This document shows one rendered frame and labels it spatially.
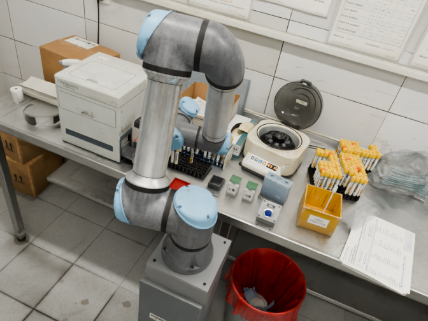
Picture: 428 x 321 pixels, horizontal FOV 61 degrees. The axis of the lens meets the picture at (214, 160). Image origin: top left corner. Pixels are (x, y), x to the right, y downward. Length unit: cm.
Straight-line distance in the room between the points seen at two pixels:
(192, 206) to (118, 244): 145
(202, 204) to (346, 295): 129
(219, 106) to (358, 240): 74
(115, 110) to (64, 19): 98
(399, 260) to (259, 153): 64
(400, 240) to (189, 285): 82
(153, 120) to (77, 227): 164
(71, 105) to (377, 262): 122
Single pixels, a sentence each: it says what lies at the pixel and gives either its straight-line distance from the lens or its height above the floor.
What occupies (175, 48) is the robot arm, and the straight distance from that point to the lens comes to 83.
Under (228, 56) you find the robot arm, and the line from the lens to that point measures 83.
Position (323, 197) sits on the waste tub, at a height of 94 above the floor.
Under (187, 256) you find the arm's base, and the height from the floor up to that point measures 101.
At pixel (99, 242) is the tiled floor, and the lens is 235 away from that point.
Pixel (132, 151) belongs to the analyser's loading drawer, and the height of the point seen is 92.
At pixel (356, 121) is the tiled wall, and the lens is 178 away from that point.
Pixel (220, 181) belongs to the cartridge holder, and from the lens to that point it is 143.
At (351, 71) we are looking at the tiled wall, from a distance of 169.
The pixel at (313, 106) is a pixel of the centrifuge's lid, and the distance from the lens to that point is 170.
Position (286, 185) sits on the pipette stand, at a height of 97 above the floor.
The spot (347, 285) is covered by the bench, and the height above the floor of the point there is 27.
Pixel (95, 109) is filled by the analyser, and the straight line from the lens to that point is 141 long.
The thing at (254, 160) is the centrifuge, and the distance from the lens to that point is 153.
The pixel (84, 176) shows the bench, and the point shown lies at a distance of 236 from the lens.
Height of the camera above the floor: 183
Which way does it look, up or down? 38 degrees down
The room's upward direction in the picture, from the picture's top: 11 degrees clockwise
